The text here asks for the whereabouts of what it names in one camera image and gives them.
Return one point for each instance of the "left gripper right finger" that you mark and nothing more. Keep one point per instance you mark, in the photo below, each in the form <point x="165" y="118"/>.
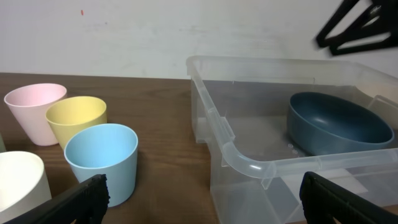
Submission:
<point x="326" y="202"/>

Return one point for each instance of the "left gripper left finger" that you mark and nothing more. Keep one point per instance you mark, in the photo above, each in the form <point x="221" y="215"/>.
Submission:
<point x="86" y="202"/>

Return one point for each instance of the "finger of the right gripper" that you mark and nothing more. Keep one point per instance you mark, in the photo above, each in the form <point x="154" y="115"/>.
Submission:
<point x="363" y="45"/>
<point x="362" y="27"/>

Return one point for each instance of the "dark blue large bowl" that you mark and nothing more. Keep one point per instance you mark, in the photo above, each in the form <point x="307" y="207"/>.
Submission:
<point x="323" y="124"/>

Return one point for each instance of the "clear plastic storage container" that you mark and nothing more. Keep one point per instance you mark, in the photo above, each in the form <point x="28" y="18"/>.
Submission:
<point x="239" y="110"/>

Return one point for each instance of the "light blue plastic cup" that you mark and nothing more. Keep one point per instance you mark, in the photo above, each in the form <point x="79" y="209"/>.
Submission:
<point x="109" y="149"/>

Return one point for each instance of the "cream white plastic cup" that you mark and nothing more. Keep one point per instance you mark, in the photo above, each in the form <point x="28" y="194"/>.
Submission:
<point x="24" y="183"/>

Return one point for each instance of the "yellow plastic cup upper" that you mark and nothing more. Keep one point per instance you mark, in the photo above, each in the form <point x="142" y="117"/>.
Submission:
<point x="72" y="115"/>

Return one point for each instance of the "pink plastic cup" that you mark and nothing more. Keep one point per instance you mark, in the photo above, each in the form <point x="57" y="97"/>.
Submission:
<point x="29" y="104"/>

